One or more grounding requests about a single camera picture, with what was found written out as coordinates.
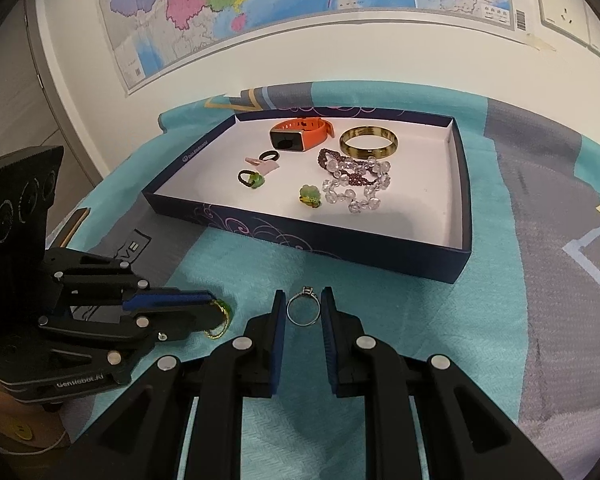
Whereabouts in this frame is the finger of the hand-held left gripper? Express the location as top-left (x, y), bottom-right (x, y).
top-left (45, 247), bottom-right (217, 312)
top-left (37, 305), bottom-right (229, 343)

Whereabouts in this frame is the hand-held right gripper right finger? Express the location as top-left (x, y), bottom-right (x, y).
top-left (320, 286), bottom-right (563, 480)

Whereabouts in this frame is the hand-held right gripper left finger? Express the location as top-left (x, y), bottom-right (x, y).
top-left (55, 289), bottom-right (287, 480)

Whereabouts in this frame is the silver ring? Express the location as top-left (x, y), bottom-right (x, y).
top-left (286, 286), bottom-right (322, 326)

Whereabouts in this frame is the clear crystal bead bracelet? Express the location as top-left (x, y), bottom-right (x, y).
top-left (322, 156), bottom-right (393, 213)

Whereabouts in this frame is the navy cardboard box tray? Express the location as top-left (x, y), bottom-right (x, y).
top-left (142, 106), bottom-right (473, 285)

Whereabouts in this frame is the green bead dark band ring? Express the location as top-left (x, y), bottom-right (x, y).
top-left (237, 170), bottom-right (266, 190)

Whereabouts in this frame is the dark red bead bracelet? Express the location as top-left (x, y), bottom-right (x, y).
top-left (317, 149), bottom-right (391, 188)

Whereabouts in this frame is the person's left forearm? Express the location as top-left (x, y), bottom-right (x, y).
top-left (0, 357), bottom-right (71, 456)

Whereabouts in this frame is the brown-edged dark board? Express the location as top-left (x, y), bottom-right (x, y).
top-left (55, 207), bottom-right (90, 250)

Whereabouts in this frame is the grey door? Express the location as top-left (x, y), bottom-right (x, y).
top-left (0, 0), bottom-right (103, 221)

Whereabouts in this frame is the teal and grey blanket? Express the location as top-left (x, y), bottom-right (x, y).
top-left (45, 81), bottom-right (600, 480)

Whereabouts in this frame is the gold bangle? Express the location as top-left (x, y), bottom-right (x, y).
top-left (340, 126), bottom-right (400, 158)

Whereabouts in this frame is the orange smartwatch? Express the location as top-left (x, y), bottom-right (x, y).
top-left (269, 117), bottom-right (337, 153)

